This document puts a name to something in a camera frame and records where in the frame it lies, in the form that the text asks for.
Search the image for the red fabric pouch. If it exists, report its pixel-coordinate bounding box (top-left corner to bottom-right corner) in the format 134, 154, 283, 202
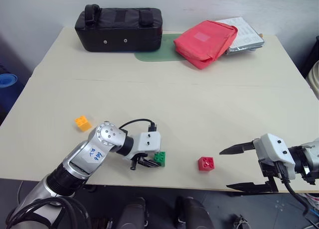
173, 20, 239, 71

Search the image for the dark rounded shape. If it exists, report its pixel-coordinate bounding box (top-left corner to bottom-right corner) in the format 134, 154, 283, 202
116, 196, 148, 229

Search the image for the green mat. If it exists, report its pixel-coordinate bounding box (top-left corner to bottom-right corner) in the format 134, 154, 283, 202
134, 33, 190, 63

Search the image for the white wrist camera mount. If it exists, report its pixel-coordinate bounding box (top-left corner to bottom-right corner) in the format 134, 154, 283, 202
253, 133, 296, 182
128, 131, 162, 162

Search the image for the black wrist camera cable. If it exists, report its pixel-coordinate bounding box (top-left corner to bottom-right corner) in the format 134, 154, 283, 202
118, 118, 158, 133

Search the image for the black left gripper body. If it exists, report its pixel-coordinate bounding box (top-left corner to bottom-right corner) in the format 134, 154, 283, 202
133, 152, 155, 165

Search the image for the green toy brick cube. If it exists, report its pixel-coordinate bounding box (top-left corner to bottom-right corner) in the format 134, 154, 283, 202
153, 151, 166, 167

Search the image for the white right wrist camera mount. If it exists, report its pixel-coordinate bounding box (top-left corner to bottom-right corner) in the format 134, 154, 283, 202
253, 133, 296, 182

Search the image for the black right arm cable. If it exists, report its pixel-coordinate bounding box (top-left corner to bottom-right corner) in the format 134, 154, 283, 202
278, 163, 314, 217

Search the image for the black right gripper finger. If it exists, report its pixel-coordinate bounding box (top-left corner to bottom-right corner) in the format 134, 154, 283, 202
219, 140, 257, 156
225, 175, 280, 194

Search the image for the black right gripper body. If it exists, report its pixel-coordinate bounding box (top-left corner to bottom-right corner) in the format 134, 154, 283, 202
258, 158, 284, 184

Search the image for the silver foil printed package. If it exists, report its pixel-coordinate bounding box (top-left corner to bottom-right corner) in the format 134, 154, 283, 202
215, 16, 266, 56

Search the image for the red toy brick cube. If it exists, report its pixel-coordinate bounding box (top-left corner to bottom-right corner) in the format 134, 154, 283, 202
197, 156, 216, 173

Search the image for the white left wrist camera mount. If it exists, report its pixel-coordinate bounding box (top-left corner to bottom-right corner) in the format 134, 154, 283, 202
128, 131, 162, 162

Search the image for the white round container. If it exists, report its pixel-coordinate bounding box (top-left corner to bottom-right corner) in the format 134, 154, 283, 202
307, 60, 319, 101

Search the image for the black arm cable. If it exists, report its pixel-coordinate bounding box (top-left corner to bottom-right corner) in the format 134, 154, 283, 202
278, 163, 314, 217
4, 196, 92, 229

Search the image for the blue round container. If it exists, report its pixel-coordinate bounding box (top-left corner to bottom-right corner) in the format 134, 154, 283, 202
0, 73, 19, 89

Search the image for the orange toy brick cube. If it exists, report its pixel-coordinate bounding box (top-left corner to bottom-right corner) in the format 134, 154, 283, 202
74, 114, 93, 132

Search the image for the black padded carrying bag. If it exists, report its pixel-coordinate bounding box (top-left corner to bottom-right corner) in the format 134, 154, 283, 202
74, 3, 164, 53

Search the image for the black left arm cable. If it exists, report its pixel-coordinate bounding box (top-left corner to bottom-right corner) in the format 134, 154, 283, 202
4, 196, 92, 229

